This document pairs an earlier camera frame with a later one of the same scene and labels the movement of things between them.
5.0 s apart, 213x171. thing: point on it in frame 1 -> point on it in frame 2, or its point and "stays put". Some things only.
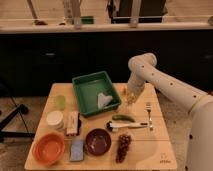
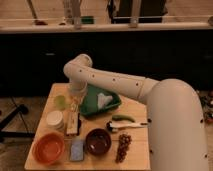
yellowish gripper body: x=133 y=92 -> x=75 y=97
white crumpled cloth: x=102 y=100 stays put
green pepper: x=123 y=117 stays put
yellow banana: x=131 y=98 -> x=74 y=104
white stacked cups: x=55 y=119 stays put
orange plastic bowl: x=48 y=148 stays put
